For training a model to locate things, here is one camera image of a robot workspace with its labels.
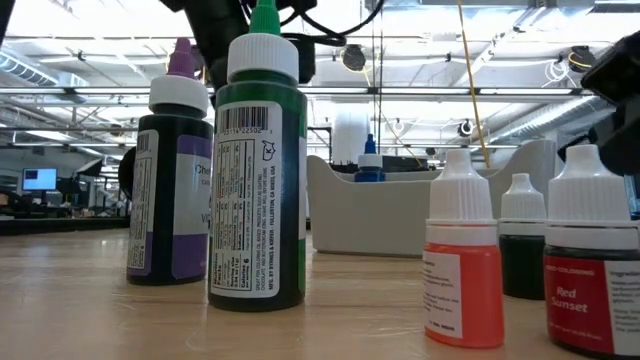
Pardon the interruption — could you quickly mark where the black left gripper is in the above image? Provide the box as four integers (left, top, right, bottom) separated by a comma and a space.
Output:
159, 0, 254, 94

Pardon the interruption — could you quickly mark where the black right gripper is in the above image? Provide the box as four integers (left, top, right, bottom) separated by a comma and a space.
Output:
556, 29, 640, 177

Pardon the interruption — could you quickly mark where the small dark green bottle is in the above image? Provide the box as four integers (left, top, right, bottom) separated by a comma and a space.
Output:
498, 172, 548, 302

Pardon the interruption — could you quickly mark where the small red label bottle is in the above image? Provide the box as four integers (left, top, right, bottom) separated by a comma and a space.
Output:
543, 144, 640, 359

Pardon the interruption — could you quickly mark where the large green food coloring bottle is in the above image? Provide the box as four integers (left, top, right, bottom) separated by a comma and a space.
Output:
207, 0, 309, 313

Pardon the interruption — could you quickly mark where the large violet food coloring bottle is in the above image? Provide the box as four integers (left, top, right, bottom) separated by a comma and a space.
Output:
125, 37, 214, 288

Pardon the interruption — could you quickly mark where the large blue food coloring bottle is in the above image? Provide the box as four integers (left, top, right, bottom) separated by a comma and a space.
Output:
353, 133, 388, 183

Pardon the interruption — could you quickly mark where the small orange food coloring bottle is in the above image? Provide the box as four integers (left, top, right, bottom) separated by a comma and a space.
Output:
422, 148, 506, 350

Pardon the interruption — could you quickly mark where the white cylindrical projector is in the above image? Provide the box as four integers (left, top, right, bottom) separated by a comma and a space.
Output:
117, 146, 137, 202

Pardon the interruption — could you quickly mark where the white building pillar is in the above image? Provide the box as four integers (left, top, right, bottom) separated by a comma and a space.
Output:
331, 110, 372, 166

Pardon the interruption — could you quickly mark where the lit computer monitor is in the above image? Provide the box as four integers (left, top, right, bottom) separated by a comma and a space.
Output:
21, 167, 58, 193

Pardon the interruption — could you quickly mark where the white plastic bin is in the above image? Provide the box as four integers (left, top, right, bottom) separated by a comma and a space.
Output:
305, 139, 559, 259

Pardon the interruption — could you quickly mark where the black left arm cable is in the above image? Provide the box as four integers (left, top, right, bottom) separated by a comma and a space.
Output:
239, 0, 386, 49

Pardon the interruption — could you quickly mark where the yellow hanging cord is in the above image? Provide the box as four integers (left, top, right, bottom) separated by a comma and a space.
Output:
456, 0, 492, 170

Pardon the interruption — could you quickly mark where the black aluminium table frame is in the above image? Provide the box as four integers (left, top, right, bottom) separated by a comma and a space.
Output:
0, 215, 132, 237

